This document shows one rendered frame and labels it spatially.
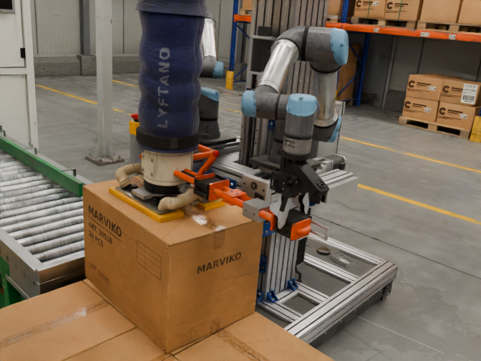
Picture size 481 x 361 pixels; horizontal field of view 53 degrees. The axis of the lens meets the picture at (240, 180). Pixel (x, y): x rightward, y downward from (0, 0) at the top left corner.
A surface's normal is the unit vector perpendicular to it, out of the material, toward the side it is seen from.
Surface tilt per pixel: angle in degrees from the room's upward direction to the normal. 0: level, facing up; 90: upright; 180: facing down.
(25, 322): 0
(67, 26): 89
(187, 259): 90
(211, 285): 90
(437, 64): 90
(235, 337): 0
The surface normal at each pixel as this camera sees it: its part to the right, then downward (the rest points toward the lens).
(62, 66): 0.74, 0.27
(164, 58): 0.09, 0.15
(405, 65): -0.67, 0.19
